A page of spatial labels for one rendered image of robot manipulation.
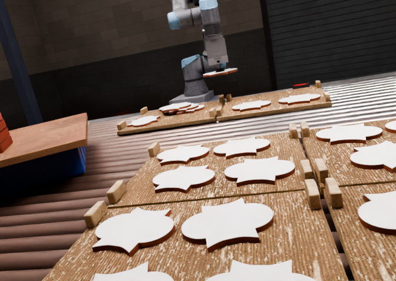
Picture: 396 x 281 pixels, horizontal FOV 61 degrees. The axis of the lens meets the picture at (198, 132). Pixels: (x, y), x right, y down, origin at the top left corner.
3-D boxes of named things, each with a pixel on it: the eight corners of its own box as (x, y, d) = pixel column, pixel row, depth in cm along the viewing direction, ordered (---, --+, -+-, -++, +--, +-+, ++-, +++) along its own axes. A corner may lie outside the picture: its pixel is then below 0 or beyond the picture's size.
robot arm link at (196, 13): (191, 9, 153) (190, 6, 143) (215, 5, 153) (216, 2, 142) (194, 26, 155) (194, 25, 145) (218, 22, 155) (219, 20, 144)
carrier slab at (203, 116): (146, 114, 169) (145, 111, 169) (225, 102, 159) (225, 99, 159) (117, 135, 136) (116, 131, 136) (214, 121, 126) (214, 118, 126)
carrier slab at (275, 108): (228, 102, 158) (228, 99, 158) (319, 88, 148) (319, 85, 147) (217, 121, 126) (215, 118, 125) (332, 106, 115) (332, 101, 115)
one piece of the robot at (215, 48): (201, 32, 136) (208, 72, 140) (223, 27, 135) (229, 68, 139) (202, 32, 145) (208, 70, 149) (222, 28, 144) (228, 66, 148)
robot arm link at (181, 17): (166, -19, 181) (165, 12, 143) (185, -23, 180) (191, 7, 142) (170, 2, 188) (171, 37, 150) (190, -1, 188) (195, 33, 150)
